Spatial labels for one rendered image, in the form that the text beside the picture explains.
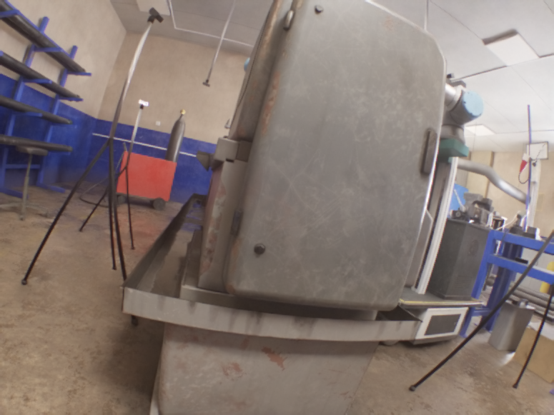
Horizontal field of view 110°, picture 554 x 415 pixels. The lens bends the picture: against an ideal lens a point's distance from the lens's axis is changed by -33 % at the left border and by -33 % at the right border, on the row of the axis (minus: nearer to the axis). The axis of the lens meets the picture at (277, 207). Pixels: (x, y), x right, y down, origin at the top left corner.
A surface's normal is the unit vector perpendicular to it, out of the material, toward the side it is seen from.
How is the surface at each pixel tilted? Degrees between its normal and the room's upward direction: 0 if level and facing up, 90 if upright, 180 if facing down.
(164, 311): 90
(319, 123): 90
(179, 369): 90
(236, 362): 90
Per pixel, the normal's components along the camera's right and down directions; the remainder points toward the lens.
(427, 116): 0.23, 0.12
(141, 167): 0.54, 0.18
